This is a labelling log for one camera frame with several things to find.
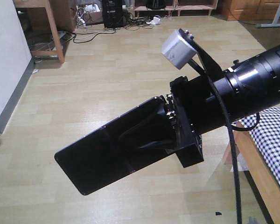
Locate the wooden bed frame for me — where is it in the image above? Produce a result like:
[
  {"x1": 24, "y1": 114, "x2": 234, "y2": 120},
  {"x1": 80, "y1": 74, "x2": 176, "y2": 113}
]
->
[{"x1": 234, "y1": 131, "x2": 280, "y2": 224}]

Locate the cardboard box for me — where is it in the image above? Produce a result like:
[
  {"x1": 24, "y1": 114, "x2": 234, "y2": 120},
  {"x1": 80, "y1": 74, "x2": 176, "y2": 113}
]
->
[{"x1": 76, "y1": 0, "x2": 103, "y2": 28}]

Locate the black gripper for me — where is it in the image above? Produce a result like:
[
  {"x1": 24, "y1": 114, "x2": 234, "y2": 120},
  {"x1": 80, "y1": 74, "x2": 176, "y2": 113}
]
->
[{"x1": 119, "y1": 76, "x2": 226, "y2": 168}]

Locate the light wooden shelf unit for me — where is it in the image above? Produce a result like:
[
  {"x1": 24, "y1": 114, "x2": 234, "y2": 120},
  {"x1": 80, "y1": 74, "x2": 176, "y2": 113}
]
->
[{"x1": 133, "y1": 0, "x2": 218, "y2": 17}]

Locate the black computer tower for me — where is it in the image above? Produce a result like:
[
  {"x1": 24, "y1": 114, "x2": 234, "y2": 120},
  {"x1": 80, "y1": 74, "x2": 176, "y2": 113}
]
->
[{"x1": 102, "y1": 0, "x2": 126, "y2": 28}]

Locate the white power strip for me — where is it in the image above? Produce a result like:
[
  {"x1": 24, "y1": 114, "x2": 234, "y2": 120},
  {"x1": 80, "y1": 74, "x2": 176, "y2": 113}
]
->
[{"x1": 146, "y1": 15, "x2": 161, "y2": 26}]

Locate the white desk leg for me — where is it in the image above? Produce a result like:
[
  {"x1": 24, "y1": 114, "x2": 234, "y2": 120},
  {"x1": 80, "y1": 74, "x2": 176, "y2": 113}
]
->
[{"x1": 255, "y1": 0, "x2": 280, "y2": 29}]

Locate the checkered folded duvet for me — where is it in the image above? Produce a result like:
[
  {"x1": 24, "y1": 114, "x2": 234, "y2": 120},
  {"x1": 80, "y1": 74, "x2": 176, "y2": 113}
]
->
[{"x1": 249, "y1": 107, "x2": 280, "y2": 187}]

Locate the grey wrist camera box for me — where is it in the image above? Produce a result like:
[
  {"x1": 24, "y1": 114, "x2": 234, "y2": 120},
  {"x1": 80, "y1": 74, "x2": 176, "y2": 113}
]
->
[{"x1": 161, "y1": 29, "x2": 197, "y2": 70}]

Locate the black camera cable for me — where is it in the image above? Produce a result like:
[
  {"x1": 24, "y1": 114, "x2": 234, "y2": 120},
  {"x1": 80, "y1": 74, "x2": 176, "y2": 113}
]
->
[{"x1": 189, "y1": 35, "x2": 262, "y2": 224}]

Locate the orange wooden wardrobe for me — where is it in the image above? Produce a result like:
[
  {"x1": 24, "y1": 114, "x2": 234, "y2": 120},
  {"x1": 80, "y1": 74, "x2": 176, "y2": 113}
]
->
[{"x1": 217, "y1": 0, "x2": 280, "y2": 21}]

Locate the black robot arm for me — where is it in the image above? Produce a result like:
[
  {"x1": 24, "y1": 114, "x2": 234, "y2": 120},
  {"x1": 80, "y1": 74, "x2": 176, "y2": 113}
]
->
[{"x1": 119, "y1": 45, "x2": 280, "y2": 168}]

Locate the black smartphone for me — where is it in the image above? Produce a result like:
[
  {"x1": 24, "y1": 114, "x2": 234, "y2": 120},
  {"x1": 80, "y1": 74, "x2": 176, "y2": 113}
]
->
[{"x1": 54, "y1": 96, "x2": 174, "y2": 195}]

